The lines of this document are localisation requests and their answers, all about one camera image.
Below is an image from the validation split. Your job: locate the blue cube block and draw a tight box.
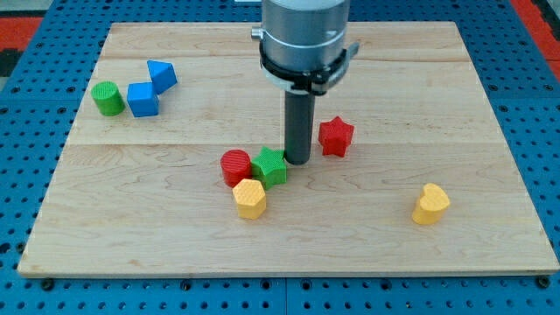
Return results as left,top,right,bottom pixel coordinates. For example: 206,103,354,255
127,82,159,117

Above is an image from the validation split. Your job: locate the light wooden board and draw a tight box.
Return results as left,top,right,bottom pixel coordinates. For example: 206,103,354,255
17,22,559,279

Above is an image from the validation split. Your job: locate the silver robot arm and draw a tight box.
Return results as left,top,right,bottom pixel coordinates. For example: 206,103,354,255
251,0,360,165

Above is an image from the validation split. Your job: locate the green star block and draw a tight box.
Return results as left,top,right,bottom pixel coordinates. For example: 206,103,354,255
251,146,287,190

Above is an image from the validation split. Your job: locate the yellow heart block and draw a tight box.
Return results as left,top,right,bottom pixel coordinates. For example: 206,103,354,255
411,183,451,225

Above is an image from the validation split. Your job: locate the green cylinder block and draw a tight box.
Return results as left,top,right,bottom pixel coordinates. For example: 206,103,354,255
90,80,124,116

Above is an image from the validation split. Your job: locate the red cylinder block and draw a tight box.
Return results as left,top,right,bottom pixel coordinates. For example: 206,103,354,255
220,149,252,187

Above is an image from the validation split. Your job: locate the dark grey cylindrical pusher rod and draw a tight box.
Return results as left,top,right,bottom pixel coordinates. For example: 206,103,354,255
284,92,315,165

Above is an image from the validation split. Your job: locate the yellow hexagon block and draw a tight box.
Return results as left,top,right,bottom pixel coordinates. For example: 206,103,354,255
233,178,267,220

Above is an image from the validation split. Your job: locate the red star block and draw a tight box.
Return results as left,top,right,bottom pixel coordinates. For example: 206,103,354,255
318,116,354,158

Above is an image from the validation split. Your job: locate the black clamp ring mount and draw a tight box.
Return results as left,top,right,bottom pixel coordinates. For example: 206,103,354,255
259,42,360,96

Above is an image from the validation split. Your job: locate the blue triangular prism block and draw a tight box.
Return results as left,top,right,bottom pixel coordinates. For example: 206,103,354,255
147,59,178,95

